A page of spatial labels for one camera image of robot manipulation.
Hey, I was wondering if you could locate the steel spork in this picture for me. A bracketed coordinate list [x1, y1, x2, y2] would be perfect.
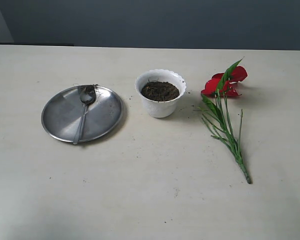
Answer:
[73, 85, 96, 145]

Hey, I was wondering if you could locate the dark potting soil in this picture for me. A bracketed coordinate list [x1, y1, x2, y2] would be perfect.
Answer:
[141, 81, 180, 102]

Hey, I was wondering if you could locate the white ceramic flower pot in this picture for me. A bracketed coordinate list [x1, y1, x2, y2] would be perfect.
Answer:
[135, 69, 187, 119]

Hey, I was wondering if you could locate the artificial red flower stem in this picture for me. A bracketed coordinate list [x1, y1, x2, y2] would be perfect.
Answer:
[199, 59, 253, 185]

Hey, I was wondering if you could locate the round steel plate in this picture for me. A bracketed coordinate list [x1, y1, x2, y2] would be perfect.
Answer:
[41, 85, 124, 143]

